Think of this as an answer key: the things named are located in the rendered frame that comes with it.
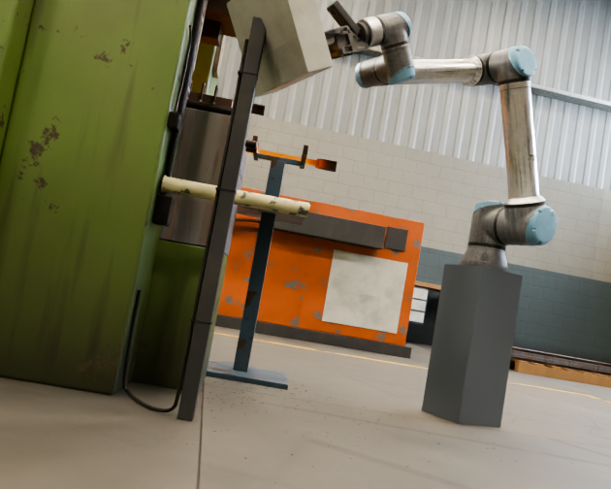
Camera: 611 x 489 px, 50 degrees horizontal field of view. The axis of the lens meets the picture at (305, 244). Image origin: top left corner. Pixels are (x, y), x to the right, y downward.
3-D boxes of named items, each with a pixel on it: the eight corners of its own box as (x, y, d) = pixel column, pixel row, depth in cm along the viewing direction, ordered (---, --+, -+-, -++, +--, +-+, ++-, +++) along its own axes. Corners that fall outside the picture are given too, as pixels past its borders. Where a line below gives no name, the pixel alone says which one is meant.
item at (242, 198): (306, 219, 199) (309, 203, 199) (307, 217, 193) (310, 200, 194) (163, 193, 197) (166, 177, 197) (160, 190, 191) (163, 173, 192)
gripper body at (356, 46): (341, 54, 197) (373, 47, 202) (334, 25, 195) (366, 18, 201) (329, 60, 204) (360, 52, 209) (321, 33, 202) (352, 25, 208)
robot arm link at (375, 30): (378, 13, 202) (361, 21, 211) (366, 15, 200) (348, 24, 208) (386, 42, 204) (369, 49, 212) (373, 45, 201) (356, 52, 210)
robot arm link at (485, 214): (484, 248, 276) (490, 208, 277) (518, 249, 262) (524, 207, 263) (460, 241, 267) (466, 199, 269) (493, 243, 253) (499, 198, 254)
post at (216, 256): (193, 418, 171) (268, 24, 180) (192, 421, 167) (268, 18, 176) (178, 415, 171) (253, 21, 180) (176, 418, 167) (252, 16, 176)
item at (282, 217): (301, 225, 300) (302, 221, 300) (305, 214, 260) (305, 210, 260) (237, 213, 299) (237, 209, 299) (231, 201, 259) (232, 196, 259)
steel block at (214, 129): (228, 255, 253) (248, 144, 256) (221, 249, 215) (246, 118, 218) (82, 230, 250) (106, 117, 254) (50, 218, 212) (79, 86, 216)
